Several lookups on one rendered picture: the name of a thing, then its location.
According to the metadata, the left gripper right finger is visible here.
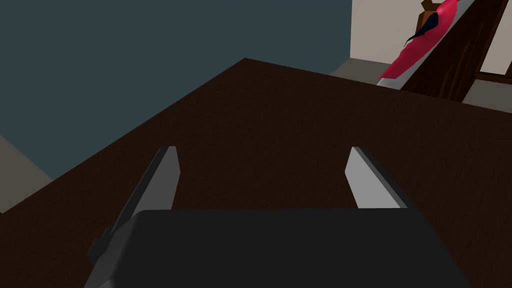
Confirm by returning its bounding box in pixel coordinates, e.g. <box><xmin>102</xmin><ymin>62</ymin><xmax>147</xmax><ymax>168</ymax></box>
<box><xmin>344</xmin><ymin>146</ymin><xmax>409</xmax><ymax>210</ymax></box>

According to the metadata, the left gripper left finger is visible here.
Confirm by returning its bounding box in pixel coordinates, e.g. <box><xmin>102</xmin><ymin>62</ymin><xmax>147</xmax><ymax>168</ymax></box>
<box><xmin>111</xmin><ymin>145</ymin><xmax>181</xmax><ymax>233</ymax></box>

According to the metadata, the dark brown wooden table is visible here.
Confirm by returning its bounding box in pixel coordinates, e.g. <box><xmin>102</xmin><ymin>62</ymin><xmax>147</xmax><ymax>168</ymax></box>
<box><xmin>0</xmin><ymin>57</ymin><xmax>512</xmax><ymax>288</ymax></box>

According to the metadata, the wooden bed with red blanket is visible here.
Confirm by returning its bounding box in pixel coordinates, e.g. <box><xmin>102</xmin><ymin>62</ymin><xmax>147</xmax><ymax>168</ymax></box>
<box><xmin>376</xmin><ymin>0</ymin><xmax>512</xmax><ymax>104</ymax></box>

